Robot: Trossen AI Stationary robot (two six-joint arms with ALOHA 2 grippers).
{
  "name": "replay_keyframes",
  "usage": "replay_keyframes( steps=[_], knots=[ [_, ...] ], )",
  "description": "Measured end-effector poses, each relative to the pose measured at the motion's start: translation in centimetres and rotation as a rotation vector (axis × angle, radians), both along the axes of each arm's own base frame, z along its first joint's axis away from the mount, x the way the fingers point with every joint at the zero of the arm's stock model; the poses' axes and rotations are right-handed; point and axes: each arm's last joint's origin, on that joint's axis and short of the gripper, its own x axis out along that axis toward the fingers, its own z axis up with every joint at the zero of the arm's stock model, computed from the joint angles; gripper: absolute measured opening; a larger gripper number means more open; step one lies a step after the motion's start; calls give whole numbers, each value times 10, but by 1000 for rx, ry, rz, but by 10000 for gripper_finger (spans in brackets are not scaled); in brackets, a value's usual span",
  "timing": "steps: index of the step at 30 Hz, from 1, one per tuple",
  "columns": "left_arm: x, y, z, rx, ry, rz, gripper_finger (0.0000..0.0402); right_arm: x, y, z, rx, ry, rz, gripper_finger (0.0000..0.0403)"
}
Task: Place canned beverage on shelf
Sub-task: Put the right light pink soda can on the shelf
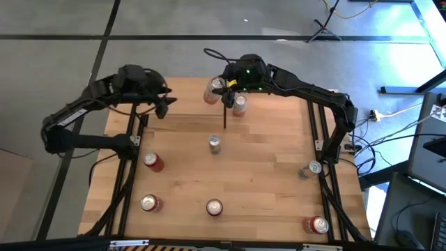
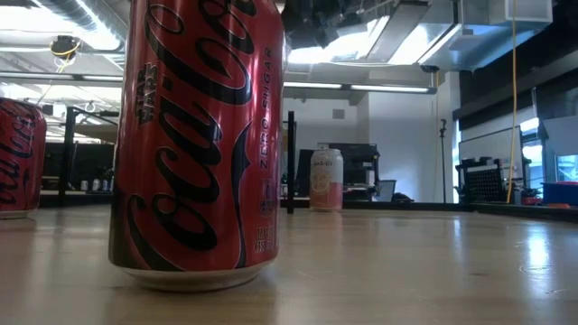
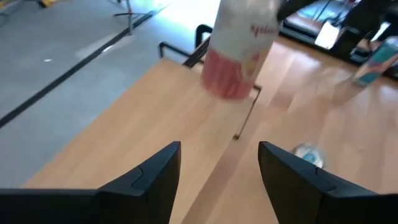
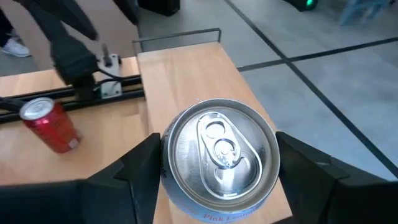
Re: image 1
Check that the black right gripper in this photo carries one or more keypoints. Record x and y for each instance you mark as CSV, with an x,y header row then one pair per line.
x,y
249,78

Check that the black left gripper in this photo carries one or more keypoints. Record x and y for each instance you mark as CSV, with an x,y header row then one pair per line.
x,y
139,80

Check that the orange white beverage can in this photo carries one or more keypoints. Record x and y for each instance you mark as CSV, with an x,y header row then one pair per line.
x,y
239,106

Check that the blue silver Red Bull can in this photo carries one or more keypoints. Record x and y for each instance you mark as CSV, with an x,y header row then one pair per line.
x,y
214,146

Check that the red Coca-Cola Zero can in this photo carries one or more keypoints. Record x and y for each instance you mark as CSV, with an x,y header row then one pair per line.
x,y
155,164
214,207

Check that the red Fanta can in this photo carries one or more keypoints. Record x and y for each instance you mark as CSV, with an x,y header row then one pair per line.
x,y
150,203

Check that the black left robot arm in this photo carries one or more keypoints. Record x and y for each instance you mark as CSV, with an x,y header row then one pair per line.
x,y
90,141

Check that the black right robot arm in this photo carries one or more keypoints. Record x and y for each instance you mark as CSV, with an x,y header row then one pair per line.
x,y
306,91

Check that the pink orange beverage can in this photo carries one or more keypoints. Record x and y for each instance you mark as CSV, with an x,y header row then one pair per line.
x,y
212,94

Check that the blue silver beverage can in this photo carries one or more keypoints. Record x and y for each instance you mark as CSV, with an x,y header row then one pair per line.
x,y
311,168

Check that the orange red beverage can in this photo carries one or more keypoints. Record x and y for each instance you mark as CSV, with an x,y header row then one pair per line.
x,y
317,225

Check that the black tripod stand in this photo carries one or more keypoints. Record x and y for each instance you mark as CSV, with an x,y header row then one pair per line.
x,y
324,27

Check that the silver metal plate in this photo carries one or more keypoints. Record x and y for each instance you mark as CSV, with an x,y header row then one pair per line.
x,y
322,247
129,243

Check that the yellow black hazard tape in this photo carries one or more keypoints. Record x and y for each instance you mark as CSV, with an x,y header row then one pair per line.
x,y
157,249

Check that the power strip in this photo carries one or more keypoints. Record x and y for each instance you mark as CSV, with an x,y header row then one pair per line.
x,y
375,115

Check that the black table front bar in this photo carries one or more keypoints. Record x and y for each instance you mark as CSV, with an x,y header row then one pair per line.
x,y
69,244

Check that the black desk foot bar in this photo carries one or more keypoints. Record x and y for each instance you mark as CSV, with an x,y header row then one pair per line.
x,y
380,178
400,90

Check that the brown board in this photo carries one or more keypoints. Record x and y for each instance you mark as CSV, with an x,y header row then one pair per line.
x,y
14,195

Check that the grey desk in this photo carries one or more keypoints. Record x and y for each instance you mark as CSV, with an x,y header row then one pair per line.
x,y
420,167
411,209

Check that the fiducial marker sheet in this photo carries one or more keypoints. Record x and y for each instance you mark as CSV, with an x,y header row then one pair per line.
x,y
439,113

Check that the black computer mouse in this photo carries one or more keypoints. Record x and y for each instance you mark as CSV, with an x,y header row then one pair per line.
x,y
406,240

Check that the black keyboard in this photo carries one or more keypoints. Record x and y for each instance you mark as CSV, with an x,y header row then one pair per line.
x,y
439,233

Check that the silver mounting bracket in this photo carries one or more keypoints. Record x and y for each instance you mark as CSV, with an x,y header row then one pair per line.
x,y
135,140
318,145

